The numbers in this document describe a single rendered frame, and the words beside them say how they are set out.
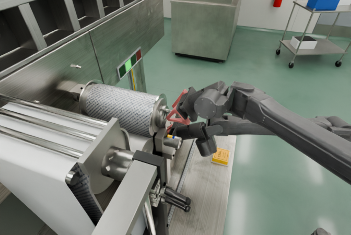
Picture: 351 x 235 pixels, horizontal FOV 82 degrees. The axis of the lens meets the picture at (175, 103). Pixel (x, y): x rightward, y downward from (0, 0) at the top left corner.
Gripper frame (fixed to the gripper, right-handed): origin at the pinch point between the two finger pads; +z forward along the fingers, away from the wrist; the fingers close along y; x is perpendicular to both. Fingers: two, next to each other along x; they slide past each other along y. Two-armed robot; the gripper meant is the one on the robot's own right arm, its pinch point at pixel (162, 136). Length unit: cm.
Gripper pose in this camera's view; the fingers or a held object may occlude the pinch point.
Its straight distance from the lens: 85.7
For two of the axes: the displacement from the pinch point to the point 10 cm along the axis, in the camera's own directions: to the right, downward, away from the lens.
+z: -8.1, 2.1, 5.4
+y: 3.2, -6.1, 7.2
